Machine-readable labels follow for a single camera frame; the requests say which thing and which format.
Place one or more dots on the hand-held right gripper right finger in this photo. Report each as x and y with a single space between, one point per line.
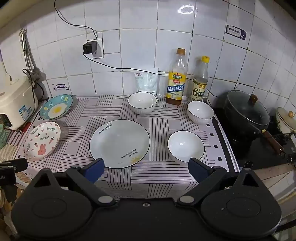
196 169

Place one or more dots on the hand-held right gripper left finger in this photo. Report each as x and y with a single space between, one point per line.
94 169

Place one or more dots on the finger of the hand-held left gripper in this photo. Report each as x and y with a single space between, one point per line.
18 164

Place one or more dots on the white ribbed bowl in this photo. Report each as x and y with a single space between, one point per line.
185 146
200 112
142 102

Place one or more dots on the pink rabbit print plate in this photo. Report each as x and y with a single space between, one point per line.
41 141

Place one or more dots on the large white plate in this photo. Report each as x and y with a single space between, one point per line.
120 141

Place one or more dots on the blue fried egg plate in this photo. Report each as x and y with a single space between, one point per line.
55 109

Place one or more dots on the beige woven cloth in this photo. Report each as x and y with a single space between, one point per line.
9 153

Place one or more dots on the green cup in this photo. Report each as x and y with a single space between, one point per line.
2 139

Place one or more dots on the striped table mat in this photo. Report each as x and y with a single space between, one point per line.
76 129

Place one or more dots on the black gas stove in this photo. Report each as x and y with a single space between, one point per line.
254 157

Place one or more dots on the black pot with glass lid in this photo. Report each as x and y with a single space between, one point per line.
242 132

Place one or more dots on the white rice cooker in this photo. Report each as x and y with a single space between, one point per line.
16 99

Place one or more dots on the glass lid with wooden knob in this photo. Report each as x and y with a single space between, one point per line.
242 109

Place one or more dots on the yellow cap vinegar bottle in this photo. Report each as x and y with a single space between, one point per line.
198 90

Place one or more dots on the yellow cap cooking wine bottle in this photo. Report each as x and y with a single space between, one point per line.
175 88

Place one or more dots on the white enamel pot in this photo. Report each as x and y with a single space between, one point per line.
284 125

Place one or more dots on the white plastic bag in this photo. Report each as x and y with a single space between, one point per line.
145 82

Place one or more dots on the black power adapter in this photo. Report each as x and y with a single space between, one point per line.
90 48

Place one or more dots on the small blue wall sticker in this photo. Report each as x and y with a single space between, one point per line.
60 86

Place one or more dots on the white wall socket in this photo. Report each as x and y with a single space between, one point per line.
100 49

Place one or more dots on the blue and white wall sticker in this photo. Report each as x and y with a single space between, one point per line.
235 32

